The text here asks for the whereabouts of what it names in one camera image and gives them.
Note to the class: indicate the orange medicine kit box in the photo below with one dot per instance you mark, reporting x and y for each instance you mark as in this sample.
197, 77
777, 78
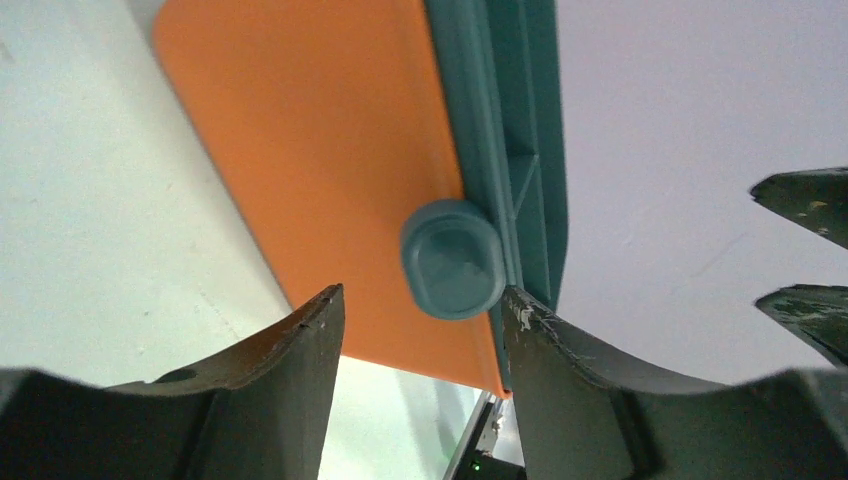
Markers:
327, 123

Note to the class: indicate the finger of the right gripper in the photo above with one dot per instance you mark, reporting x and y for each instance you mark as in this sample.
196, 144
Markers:
816, 314
813, 199

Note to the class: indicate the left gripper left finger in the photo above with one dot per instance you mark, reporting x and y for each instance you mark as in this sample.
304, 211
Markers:
258, 409

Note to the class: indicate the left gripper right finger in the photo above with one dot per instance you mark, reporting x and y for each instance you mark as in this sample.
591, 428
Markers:
588, 410

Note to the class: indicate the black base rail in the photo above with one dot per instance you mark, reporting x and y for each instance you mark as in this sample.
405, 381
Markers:
474, 456

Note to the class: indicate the teal divided tray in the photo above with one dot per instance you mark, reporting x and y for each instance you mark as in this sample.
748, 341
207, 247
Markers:
499, 67

